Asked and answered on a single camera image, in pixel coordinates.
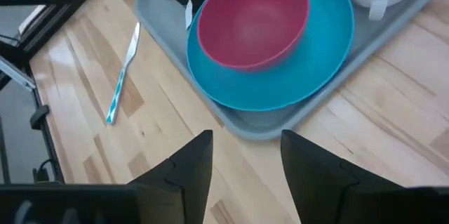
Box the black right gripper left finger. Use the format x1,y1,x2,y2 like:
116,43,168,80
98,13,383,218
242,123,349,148
128,129,214,224

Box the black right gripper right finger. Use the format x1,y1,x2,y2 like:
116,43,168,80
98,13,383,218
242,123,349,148
280,129,403,224

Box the teal plate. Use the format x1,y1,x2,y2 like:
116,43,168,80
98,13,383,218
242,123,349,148
185,0,355,112

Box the pink bowl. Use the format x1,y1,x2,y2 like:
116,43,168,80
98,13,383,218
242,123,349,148
196,0,311,72

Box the grey plastic tray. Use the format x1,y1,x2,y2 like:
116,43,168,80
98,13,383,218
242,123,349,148
133,0,441,141

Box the silver aluminium bar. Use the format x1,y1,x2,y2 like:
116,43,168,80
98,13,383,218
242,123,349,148
0,55,36,90

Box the knife with teal white handle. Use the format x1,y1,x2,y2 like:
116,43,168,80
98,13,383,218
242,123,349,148
105,22,141,126

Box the black table-level camera cable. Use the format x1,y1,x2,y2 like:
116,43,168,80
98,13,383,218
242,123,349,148
37,159,59,174

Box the black table-level camera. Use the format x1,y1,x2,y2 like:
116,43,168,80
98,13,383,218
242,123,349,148
32,167,53,185

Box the black rail clamp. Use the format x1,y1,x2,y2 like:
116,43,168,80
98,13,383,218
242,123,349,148
29,104,50,130

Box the black aluminium table frame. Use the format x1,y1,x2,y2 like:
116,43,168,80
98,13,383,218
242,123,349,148
0,0,116,185

